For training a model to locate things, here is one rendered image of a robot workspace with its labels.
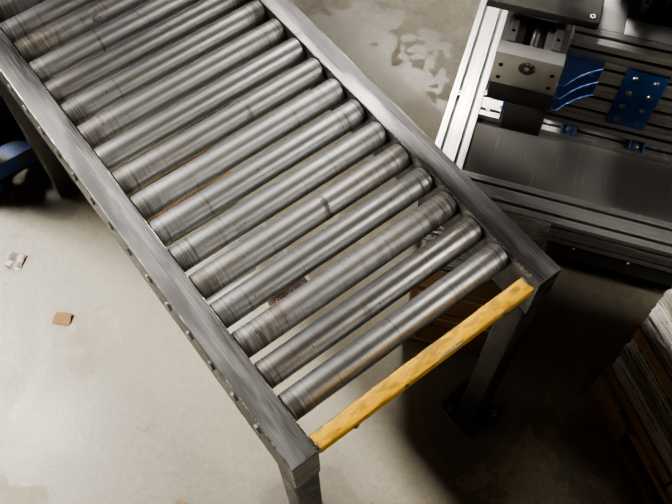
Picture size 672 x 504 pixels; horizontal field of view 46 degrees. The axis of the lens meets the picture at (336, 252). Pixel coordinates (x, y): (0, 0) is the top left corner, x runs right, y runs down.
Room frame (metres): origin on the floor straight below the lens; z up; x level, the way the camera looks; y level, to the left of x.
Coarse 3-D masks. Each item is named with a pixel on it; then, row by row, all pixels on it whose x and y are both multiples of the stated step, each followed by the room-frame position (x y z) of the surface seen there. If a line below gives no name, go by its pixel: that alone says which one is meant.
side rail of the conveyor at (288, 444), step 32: (0, 32) 1.15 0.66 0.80; (0, 64) 1.07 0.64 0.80; (32, 96) 0.99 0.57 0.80; (64, 128) 0.91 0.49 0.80; (64, 160) 0.85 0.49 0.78; (96, 160) 0.84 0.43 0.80; (96, 192) 0.77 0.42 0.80; (128, 224) 0.70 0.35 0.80; (128, 256) 0.70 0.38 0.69; (160, 256) 0.64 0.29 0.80; (160, 288) 0.58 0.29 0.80; (192, 288) 0.58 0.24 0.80; (192, 320) 0.52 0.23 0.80; (224, 352) 0.47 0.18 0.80; (224, 384) 0.43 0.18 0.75; (256, 384) 0.41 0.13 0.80; (256, 416) 0.36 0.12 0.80; (288, 416) 0.36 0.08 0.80; (288, 448) 0.31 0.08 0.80
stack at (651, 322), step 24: (648, 336) 0.63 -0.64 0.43; (624, 360) 0.64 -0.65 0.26; (600, 384) 0.64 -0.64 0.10; (624, 384) 0.60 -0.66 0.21; (648, 384) 0.57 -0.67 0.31; (600, 408) 0.60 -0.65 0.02; (648, 408) 0.53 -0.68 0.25; (624, 432) 0.52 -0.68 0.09; (648, 432) 0.49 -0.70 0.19; (624, 456) 0.48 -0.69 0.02; (648, 456) 0.45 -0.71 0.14; (648, 480) 0.42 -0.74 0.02
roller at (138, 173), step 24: (288, 72) 1.04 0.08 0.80; (312, 72) 1.04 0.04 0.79; (264, 96) 0.98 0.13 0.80; (288, 96) 0.99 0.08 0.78; (216, 120) 0.92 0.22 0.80; (240, 120) 0.93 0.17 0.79; (168, 144) 0.87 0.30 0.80; (192, 144) 0.87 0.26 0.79; (120, 168) 0.82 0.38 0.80; (144, 168) 0.82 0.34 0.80; (168, 168) 0.83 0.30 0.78
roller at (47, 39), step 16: (112, 0) 1.23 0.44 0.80; (128, 0) 1.24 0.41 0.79; (144, 0) 1.26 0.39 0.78; (80, 16) 1.19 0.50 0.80; (96, 16) 1.20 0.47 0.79; (112, 16) 1.21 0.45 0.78; (48, 32) 1.15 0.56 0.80; (64, 32) 1.16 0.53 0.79; (80, 32) 1.17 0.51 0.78; (16, 48) 1.11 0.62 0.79; (32, 48) 1.12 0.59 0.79; (48, 48) 1.13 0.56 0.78
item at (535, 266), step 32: (288, 0) 1.22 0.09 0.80; (288, 32) 1.15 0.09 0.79; (320, 32) 1.14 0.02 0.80; (320, 64) 1.06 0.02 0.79; (352, 64) 1.05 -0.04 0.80; (352, 96) 0.98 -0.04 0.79; (384, 96) 0.97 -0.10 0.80; (384, 128) 0.90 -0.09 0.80; (416, 128) 0.90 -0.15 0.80; (416, 160) 0.83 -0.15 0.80; (448, 160) 0.82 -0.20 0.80; (448, 192) 0.76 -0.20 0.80; (480, 192) 0.75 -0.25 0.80; (448, 224) 0.74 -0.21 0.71; (480, 224) 0.69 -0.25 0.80; (512, 224) 0.69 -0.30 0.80; (512, 256) 0.63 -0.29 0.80; (544, 256) 0.63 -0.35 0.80; (544, 288) 0.59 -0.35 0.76
